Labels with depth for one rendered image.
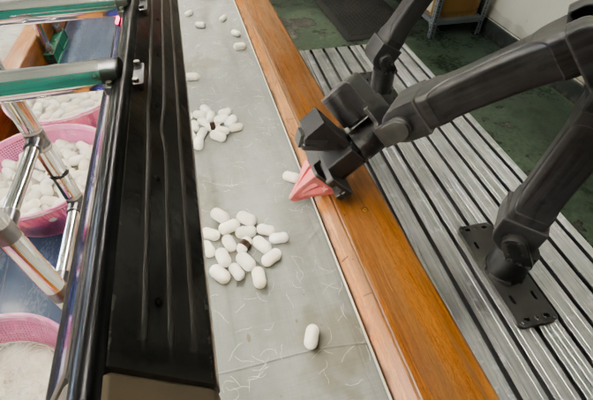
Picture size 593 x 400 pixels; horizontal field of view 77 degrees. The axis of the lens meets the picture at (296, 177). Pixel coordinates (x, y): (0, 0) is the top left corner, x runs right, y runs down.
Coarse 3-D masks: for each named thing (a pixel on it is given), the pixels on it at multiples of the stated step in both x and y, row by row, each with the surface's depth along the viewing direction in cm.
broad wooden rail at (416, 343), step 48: (240, 0) 135; (288, 48) 107; (288, 96) 89; (336, 240) 61; (384, 240) 59; (384, 288) 54; (432, 288) 54; (384, 336) 50; (432, 336) 49; (432, 384) 45; (480, 384) 45
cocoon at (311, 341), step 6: (312, 324) 51; (306, 330) 50; (312, 330) 50; (318, 330) 50; (306, 336) 50; (312, 336) 49; (318, 336) 50; (306, 342) 49; (312, 342) 49; (312, 348) 49
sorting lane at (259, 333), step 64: (192, 0) 139; (192, 64) 105; (256, 64) 105; (256, 128) 84; (256, 192) 70; (256, 256) 60; (320, 256) 60; (256, 320) 53; (320, 320) 53; (256, 384) 47; (320, 384) 47; (384, 384) 47
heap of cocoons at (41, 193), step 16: (64, 144) 80; (80, 144) 79; (64, 160) 76; (80, 160) 77; (0, 176) 74; (32, 176) 74; (80, 176) 73; (0, 192) 70; (32, 192) 70; (48, 192) 70; (32, 208) 67
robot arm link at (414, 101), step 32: (544, 32) 41; (576, 32) 36; (480, 64) 46; (512, 64) 42; (544, 64) 40; (576, 64) 39; (416, 96) 51; (448, 96) 48; (480, 96) 47; (416, 128) 53
